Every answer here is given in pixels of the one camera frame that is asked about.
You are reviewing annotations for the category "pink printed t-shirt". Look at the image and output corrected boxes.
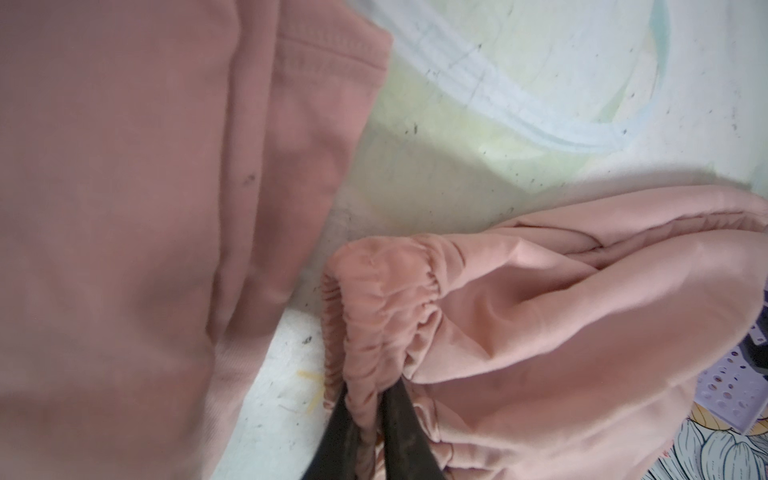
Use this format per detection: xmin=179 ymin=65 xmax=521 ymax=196
xmin=1 ymin=1 xmax=392 ymax=479

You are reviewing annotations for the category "pink garment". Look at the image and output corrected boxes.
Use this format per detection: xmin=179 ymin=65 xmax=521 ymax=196
xmin=322 ymin=186 xmax=767 ymax=479

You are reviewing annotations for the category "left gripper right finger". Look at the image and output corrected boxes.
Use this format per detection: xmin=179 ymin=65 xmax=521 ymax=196
xmin=380 ymin=379 xmax=445 ymax=480

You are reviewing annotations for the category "lavender plastic laundry basket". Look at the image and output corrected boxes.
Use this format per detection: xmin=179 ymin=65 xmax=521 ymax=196
xmin=695 ymin=291 xmax=767 ymax=435

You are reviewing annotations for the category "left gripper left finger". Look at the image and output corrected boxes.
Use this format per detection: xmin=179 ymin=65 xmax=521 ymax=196
xmin=301 ymin=384 xmax=360 ymax=480

